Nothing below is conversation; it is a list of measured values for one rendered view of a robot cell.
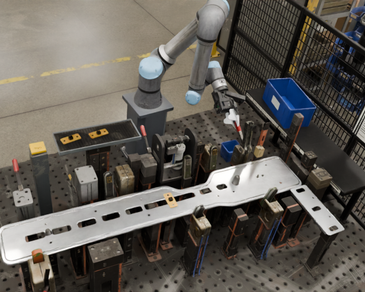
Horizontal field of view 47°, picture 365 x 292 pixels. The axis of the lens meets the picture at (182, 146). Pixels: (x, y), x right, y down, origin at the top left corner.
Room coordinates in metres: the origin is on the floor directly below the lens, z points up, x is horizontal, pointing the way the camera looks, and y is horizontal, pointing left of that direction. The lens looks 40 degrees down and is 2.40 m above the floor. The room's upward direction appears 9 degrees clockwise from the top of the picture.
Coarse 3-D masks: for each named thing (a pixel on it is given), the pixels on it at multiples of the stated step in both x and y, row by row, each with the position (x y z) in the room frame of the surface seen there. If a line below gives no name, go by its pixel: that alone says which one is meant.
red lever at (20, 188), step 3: (15, 159) 1.23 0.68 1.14; (12, 162) 1.22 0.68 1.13; (15, 162) 1.22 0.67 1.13; (15, 165) 1.21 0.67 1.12; (15, 168) 1.20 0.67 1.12; (18, 168) 1.20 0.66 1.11; (15, 171) 1.19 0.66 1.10; (18, 171) 1.19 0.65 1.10; (18, 174) 1.18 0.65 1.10; (18, 177) 1.17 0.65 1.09; (18, 180) 1.16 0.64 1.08; (18, 183) 1.15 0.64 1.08; (18, 186) 1.14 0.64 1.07; (21, 186) 1.15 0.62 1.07; (21, 189) 1.13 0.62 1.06
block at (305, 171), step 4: (296, 160) 1.68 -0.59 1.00; (292, 164) 1.67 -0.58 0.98; (296, 164) 1.65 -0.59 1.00; (300, 164) 1.66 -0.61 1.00; (292, 168) 1.66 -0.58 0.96; (296, 168) 1.64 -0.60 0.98; (300, 168) 1.63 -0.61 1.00; (296, 172) 1.63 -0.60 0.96; (300, 172) 1.61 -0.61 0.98; (304, 172) 1.60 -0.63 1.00; (308, 172) 1.60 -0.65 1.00; (300, 176) 1.61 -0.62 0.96; (304, 176) 1.59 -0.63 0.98; (304, 180) 1.58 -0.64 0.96; (304, 184) 1.59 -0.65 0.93; (300, 188) 1.58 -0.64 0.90; (288, 192) 1.64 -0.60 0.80; (284, 196) 1.65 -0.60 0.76; (288, 196) 1.63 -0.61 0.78; (292, 196) 1.61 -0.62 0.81; (296, 200) 1.59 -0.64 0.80
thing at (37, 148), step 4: (32, 144) 1.31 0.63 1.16; (36, 144) 1.31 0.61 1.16; (40, 144) 1.32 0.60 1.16; (44, 144) 1.32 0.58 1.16; (32, 148) 1.28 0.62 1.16; (36, 148) 1.29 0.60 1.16; (40, 148) 1.29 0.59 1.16; (44, 148) 1.30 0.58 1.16; (32, 152) 1.26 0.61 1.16; (36, 152) 1.27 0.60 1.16; (40, 152) 1.28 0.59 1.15
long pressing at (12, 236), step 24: (240, 168) 1.55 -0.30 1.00; (264, 168) 1.58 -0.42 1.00; (288, 168) 1.61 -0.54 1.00; (144, 192) 1.29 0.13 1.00; (168, 192) 1.31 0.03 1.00; (192, 192) 1.34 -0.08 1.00; (216, 192) 1.36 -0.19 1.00; (240, 192) 1.39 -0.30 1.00; (264, 192) 1.41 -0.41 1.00; (48, 216) 1.07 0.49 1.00; (72, 216) 1.09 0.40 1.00; (96, 216) 1.11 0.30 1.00; (120, 216) 1.13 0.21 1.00; (144, 216) 1.15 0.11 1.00; (168, 216) 1.18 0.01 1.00; (0, 240) 0.93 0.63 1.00; (24, 240) 0.94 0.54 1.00; (48, 240) 0.96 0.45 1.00; (72, 240) 0.98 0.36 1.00; (96, 240) 1.00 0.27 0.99
